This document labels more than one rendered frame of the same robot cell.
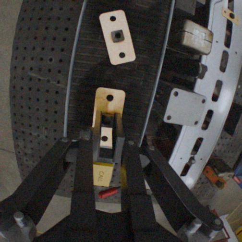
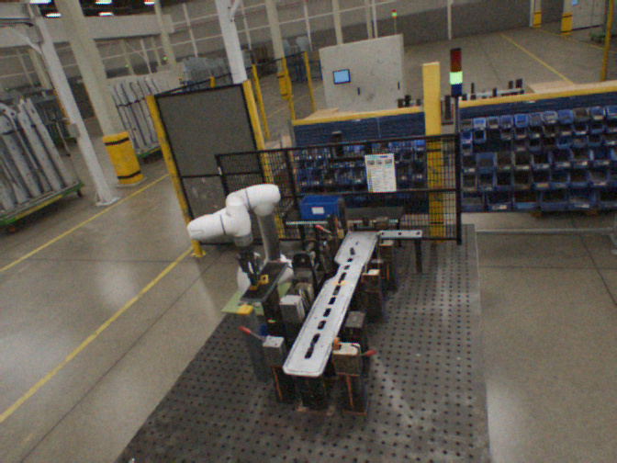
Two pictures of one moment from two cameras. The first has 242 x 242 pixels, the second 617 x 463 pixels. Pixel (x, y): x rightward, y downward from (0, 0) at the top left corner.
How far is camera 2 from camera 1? 2.17 m
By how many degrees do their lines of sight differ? 88
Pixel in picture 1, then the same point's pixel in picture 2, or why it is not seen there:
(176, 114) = (285, 301)
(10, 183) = not seen: outside the picture
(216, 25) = (327, 289)
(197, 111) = (295, 299)
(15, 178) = not seen: outside the picture
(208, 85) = (319, 310)
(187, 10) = (296, 278)
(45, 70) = (228, 356)
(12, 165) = not seen: outside the picture
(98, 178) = (244, 310)
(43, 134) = (197, 401)
